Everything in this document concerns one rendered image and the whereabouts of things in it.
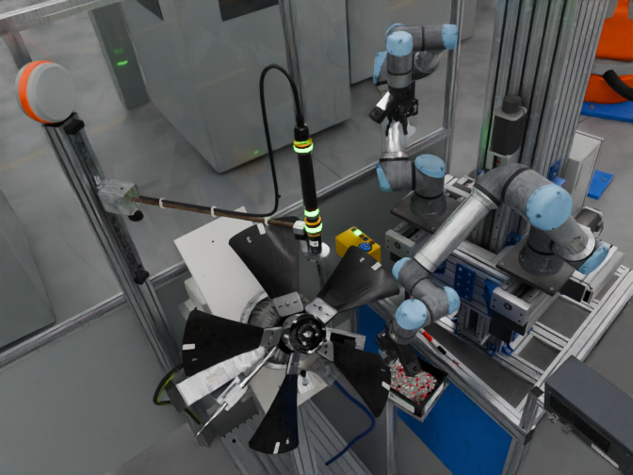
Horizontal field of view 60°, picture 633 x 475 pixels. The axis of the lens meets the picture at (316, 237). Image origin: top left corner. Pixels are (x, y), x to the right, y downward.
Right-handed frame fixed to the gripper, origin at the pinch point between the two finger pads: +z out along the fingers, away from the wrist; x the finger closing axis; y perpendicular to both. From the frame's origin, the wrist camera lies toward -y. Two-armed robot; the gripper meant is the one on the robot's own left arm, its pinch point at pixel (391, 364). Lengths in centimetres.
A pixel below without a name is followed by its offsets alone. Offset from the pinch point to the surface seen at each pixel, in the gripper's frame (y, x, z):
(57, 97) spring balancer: 96, 52, -60
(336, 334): 18.4, 8.1, 1.3
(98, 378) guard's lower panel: 74, 80, 60
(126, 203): 76, 47, -33
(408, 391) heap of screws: -8.0, -4.7, 14.7
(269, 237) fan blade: 46, 17, -29
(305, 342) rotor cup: 16.6, 23.4, -15.3
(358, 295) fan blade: 20.7, 0.2, -14.2
